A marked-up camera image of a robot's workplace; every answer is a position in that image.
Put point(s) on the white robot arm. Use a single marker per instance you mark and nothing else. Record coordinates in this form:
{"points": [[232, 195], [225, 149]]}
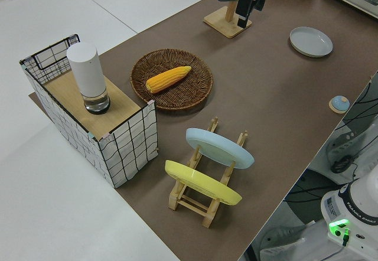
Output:
{"points": [[354, 208]]}

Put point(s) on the wooden mug stand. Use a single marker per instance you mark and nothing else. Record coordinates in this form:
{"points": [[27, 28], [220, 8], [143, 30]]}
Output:
{"points": [[227, 24]]}

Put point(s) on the white grid-pattern box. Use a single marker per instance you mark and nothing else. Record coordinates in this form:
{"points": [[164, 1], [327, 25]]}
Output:
{"points": [[130, 151]]}

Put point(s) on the white cylinder with clear base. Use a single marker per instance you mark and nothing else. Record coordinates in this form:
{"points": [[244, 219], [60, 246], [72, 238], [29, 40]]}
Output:
{"points": [[87, 72]]}

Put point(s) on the small black device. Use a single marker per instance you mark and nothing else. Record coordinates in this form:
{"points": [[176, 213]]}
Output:
{"points": [[341, 165]]}

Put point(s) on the wooden dish rack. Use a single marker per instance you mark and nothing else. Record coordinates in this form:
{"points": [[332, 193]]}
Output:
{"points": [[192, 208]]}

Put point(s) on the brown wicker basket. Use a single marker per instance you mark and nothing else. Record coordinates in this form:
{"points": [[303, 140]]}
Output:
{"points": [[183, 95]]}

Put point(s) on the blue dome on wooden base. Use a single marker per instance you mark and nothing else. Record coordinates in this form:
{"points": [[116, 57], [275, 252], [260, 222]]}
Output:
{"points": [[339, 104]]}

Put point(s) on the yellow plate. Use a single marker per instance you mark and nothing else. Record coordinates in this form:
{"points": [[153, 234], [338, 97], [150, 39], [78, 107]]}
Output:
{"points": [[200, 181]]}

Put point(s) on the light blue plate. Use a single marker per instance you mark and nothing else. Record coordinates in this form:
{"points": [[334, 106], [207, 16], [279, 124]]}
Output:
{"points": [[218, 147]]}

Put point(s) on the brown table mat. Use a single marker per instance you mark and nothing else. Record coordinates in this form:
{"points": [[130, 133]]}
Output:
{"points": [[280, 143]]}

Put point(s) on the gray pedestal foot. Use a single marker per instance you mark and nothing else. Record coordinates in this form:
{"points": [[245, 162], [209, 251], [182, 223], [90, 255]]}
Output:
{"points": [[283, 240]]}

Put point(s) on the gray ceramic plate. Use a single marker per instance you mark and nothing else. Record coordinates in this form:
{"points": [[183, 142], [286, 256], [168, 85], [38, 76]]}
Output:
{"points": [[310, 41]]}

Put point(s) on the wooden shelf board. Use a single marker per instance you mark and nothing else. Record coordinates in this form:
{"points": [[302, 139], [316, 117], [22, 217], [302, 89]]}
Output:
{"points": [[118, 107]]}

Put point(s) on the gray perforated mount panel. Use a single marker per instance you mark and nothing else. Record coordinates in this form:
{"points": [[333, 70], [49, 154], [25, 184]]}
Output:
{"points": [[339, 148]]}

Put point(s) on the yellow corn cob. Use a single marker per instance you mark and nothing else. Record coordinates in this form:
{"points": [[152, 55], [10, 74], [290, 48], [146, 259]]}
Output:
{"points": [[168, 79]]}

